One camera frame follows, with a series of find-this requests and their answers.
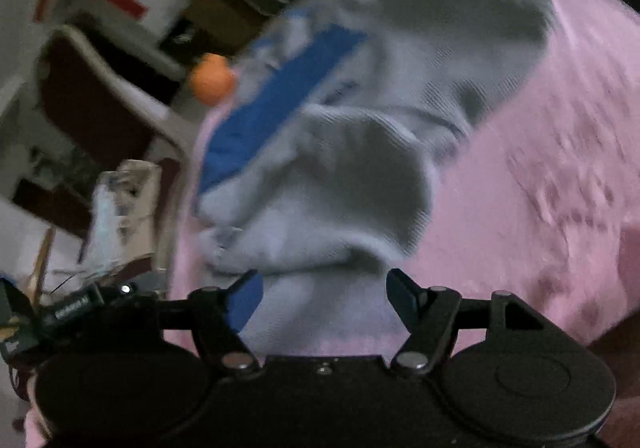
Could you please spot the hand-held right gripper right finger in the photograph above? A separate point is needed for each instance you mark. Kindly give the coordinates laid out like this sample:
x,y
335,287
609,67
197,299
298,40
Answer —
x,y
402,297

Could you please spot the pink printed blanket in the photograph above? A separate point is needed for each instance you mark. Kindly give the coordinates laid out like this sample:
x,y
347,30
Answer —
x,y
550,152

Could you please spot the beige cloth bundle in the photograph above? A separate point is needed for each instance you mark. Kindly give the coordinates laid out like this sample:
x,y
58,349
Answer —
x,y
125,213

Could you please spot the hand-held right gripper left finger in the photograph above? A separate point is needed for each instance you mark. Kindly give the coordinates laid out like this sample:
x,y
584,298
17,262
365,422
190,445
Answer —
x,y
246,300

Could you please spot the orange plush toy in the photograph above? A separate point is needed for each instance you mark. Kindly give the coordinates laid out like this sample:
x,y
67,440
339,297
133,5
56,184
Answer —
x,y
212,78

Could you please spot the grey and blue sweatshirt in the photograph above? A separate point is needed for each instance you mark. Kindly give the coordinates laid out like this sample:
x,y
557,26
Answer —
x,y
350,167

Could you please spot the brown wooden cabinet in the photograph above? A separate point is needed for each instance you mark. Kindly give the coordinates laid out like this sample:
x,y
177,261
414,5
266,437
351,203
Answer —
x,y
222,17

